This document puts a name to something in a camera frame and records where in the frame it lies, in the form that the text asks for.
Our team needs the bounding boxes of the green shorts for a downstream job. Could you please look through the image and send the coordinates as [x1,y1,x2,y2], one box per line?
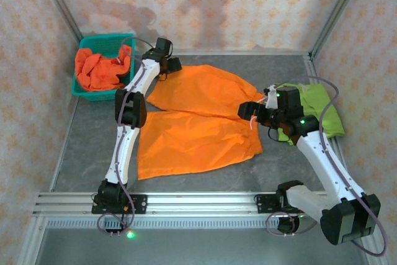
[275,82,346,146]

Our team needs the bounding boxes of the light orange shorts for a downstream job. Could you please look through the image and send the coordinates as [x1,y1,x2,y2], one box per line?
[136,65,264,181]

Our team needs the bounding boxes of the red-orange shorts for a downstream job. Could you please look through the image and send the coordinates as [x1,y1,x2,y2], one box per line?
[74,44,133,92]

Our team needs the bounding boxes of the teal plastic basket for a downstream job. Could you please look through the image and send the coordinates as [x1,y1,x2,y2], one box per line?
[71,33,137,102]

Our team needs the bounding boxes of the small lit controller board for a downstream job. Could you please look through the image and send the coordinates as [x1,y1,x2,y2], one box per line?
[105,229,138,241]

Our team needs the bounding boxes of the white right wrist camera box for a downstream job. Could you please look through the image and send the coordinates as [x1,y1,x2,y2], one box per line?
[263,84,279,108]

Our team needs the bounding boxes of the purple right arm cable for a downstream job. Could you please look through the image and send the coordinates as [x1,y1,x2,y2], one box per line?
[265,75,389,257]

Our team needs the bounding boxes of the wide aluminium mounting rail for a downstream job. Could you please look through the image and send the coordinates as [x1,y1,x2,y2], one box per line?
[32,192,372,216]

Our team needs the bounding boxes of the aluminium frame post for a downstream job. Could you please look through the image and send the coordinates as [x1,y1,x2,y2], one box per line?
[310,0,368,60]
[33,0,84,41]

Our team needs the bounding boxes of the slotted grey cable duct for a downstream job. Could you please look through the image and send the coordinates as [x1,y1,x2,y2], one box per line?
[46,217,280,229]

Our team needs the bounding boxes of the aluminium frame bar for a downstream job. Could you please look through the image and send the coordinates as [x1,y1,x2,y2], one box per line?
[15,215,47,265]
[353,215,390,265]

